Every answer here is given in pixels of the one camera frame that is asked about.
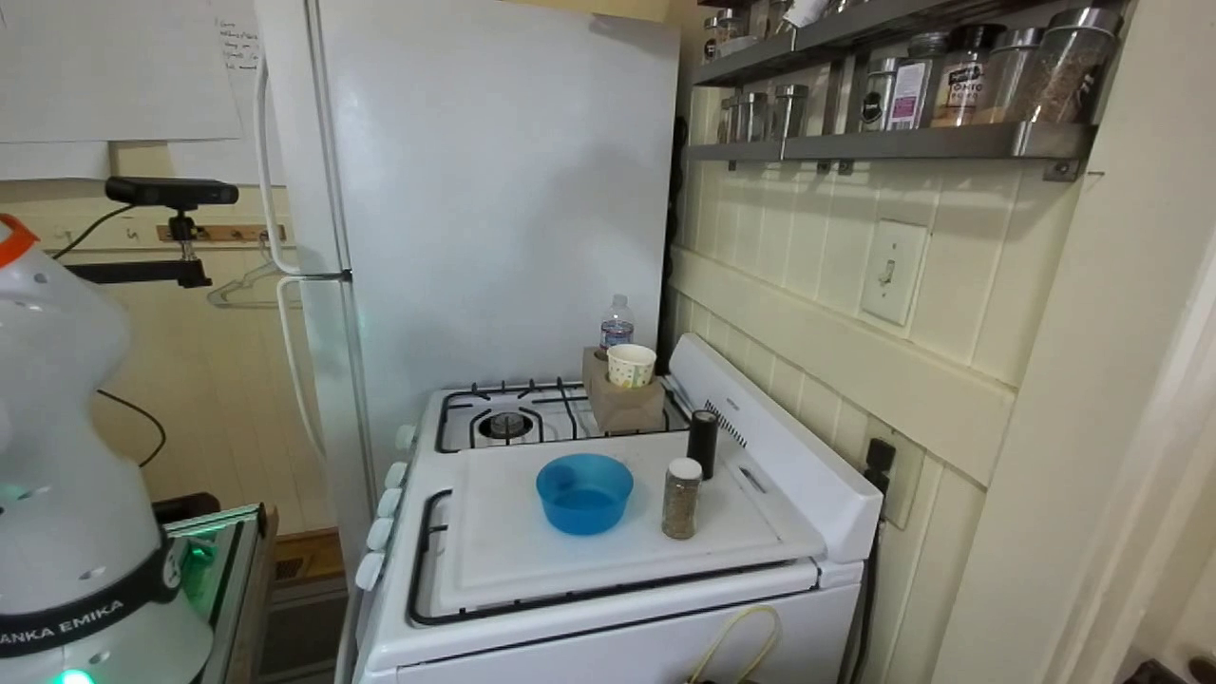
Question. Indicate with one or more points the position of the metal spice rack shelf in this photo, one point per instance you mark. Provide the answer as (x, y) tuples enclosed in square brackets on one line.
[(875, 30), (886, 143)]

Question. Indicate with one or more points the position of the white label spice bottle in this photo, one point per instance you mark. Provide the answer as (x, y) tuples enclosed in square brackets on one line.
[(806, 13)]

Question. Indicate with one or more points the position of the black stereo camera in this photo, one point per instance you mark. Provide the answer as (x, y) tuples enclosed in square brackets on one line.
[(172, 193)]

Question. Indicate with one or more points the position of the spice jar with pale lid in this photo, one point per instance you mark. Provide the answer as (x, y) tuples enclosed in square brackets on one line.
[(681, 498)]

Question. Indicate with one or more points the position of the round metal stove burner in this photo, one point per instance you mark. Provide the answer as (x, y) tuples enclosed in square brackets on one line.
[(507, 423)]

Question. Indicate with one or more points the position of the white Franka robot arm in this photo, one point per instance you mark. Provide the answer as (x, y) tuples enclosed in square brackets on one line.
[(63, 481)]

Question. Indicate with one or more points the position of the patterned white paper cup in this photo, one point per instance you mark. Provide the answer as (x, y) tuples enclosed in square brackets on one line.
[(634, 366)]

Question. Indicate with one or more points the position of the glass spice jar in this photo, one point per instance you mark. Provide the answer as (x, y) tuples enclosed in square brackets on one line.
[(909, 95), (970, 79), (875, 95), (796, 112), (733, 117), (757, 117), (1071, 63)]

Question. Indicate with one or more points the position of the metal mug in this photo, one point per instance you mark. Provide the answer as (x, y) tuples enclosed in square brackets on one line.
[(721, 27)]

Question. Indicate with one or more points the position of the black pepper shaker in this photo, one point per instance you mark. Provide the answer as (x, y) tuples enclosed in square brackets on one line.
[(706, 442)]

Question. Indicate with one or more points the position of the white refrigerator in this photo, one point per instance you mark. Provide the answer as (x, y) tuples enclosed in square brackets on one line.
[(507, 193)]

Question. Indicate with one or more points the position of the brown cardboard box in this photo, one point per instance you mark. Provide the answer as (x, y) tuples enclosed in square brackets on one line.
[(626, 408)]

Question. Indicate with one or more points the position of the cream light switch plate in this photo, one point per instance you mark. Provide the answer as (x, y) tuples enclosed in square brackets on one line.
[(894, 272)]

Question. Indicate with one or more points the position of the white stove knob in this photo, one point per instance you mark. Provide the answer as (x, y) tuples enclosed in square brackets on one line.
[(379, 535), (398, 476), (369, 570), (406, 438), (387, 504)]

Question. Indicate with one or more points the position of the white whiteboard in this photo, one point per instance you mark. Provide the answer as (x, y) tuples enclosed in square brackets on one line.
[(115, 63)]

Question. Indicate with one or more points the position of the white gas stove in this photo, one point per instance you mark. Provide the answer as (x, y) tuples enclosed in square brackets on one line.
[(772, 489)]

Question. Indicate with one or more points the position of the blue plastic bowl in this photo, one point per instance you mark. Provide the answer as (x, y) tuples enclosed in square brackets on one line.
[(585, 495)]

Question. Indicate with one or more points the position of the clear plastic water bottle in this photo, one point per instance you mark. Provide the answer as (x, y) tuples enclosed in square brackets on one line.
[(617, 327)]

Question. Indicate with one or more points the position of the black camera stand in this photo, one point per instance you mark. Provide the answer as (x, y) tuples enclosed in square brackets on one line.
[(184, 252)]

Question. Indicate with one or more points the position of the black power plug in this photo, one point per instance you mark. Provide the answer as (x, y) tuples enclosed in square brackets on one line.
[(878, 461)]

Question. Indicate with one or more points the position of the cream wall outlet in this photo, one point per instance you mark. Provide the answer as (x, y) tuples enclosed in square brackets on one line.
[(901, 489)]

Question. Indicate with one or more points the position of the white plastic cutting board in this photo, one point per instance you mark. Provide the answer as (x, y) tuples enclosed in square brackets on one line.
[(507, 535)]

